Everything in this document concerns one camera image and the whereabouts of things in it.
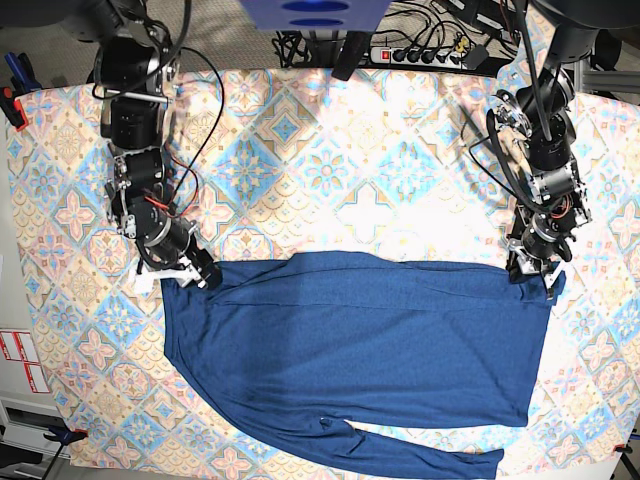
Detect orange black clamp upper left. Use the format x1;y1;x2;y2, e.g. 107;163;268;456
1;87;28;132

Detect clamp lower left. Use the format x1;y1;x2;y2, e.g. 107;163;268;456
43;426;88;446

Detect clamp lower right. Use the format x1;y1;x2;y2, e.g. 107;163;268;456
614;444;633;454

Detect patterned tablecloth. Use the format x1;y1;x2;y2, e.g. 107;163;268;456
1;70;639;479

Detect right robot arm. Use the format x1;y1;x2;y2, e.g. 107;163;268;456
61;1;222;289

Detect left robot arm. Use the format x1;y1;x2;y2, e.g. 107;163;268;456
486;1;598;299

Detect white red stickers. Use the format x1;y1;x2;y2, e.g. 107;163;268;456
1;329;50;394

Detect black strap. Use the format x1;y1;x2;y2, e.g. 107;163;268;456
331;30;372;81

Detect white power strip red switch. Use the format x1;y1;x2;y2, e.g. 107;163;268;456
369;46;466;69

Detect tangled black cables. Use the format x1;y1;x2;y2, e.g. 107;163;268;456
272;0;526;69

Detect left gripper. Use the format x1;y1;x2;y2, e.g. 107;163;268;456
506;212;573;300

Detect blue long-sleeve shirt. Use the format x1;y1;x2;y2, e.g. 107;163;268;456
161;251;559;479

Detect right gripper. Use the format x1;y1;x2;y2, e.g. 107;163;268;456
130;214;222;293

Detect blue box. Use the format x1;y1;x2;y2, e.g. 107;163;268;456
240;0;391;32

